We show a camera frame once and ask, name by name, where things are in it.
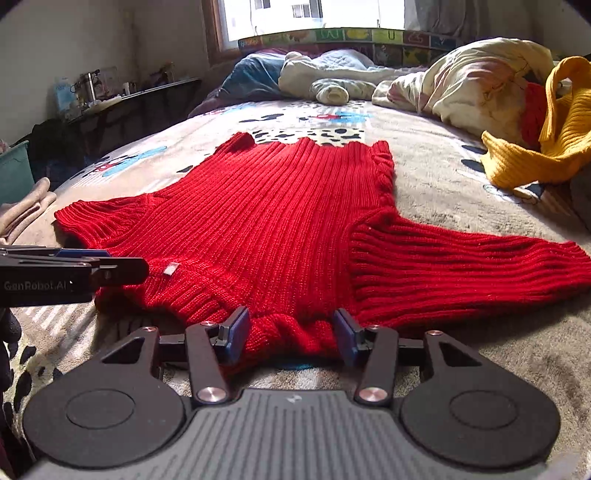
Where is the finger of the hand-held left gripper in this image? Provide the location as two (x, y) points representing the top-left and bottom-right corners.
(69, 257), (150, 289)
(0, 246), (112, 267)

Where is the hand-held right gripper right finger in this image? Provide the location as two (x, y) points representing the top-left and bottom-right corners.
(333, 308), (491, 408)

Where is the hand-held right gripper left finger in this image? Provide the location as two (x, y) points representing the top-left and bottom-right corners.
(99, 306), (251, 408)

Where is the red knit sweater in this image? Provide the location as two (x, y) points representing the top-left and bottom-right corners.
(54, 131), (591, 371)

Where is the beige folded cloth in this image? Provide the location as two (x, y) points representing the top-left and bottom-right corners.
(0, 178), (57, 246)

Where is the teal storage bin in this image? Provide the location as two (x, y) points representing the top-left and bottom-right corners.
(0, 141), (36, 205)

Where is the dark cloth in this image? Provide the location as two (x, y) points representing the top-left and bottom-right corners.
(14, 118), (89, 191)

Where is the blue white packet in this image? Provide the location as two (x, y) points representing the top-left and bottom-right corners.
(54, 76), (75, 114)

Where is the metal appliance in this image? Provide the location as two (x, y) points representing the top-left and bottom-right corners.
(74, 69), (102, 105)

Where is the printed cartoon blanket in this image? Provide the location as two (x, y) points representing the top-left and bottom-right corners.
(0, 98), (591, 462)

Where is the black desk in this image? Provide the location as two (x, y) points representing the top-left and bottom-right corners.
(60, 78), (203, 139)

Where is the cream padded jacket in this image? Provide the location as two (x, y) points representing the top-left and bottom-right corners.
(278, 51), (428, 105)

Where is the cream quilt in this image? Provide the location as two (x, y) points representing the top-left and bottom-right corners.
(372, 39), (562, 145)

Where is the red cloth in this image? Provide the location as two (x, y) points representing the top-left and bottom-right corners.
(521, 82), (548, 147)

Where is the window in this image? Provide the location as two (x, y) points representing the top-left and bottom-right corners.
(203, 0), (407, 62)

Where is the colourful alphabet panel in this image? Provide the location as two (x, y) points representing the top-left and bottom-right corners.
(238, 27), (472, 68)

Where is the yellow knit sweater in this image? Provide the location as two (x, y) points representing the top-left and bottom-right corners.
(481, 56), (591, 191)

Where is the grey curtain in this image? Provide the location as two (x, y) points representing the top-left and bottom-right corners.
(404, 0), (509, 40)

